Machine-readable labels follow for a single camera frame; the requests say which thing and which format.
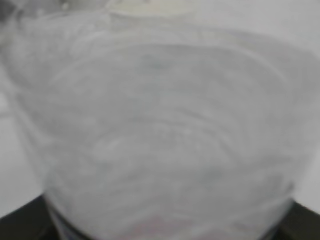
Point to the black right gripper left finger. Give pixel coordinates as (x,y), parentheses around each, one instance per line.
(30,222)

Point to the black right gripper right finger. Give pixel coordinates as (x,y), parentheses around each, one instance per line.
(296,222)

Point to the clear plastic water bottle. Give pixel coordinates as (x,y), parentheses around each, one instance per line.
(165,119)

